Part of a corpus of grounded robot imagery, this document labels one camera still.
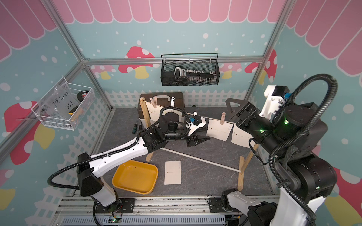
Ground postcard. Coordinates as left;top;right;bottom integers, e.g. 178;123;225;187
146;102;163;124
206;120;234;142
164;161;182;185
231;124;252;148

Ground black tape roll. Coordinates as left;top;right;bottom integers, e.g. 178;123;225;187
77;91;89;103

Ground socket set in basket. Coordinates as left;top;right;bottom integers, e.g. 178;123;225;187
173;66;218;85

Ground green handled screwdriver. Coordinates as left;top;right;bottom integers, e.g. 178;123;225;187
132;123;138;134

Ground brown lidded storage box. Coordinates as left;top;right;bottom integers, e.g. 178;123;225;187
137;92;185;128

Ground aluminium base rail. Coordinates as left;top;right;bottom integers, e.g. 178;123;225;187
50;195;249;226

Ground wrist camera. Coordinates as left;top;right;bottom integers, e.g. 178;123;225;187
186;115;207;136
259;85;289;120

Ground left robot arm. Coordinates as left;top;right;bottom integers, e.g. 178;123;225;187
47;106;210;213

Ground pink clothespin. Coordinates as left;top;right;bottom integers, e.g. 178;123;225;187
150;97;157;109
220;112;226;125

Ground yellow plastic tray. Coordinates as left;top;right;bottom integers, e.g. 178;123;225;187
112;160;159;195

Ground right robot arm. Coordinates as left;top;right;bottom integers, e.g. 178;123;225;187
221;74;338;226

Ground yellow handled screwdriver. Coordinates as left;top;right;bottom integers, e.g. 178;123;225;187
138;122;143;132

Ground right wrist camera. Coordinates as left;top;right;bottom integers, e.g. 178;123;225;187
259;85;289;120

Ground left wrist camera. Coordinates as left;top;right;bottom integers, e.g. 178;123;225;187
186;115;207;136

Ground wooden clothesline rack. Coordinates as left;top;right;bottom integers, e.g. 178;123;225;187
139;97;258;191

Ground black wire mesh basket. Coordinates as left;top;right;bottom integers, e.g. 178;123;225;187
160;53;220;86

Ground white wire basket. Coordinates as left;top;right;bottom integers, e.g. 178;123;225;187
31;77;96;131

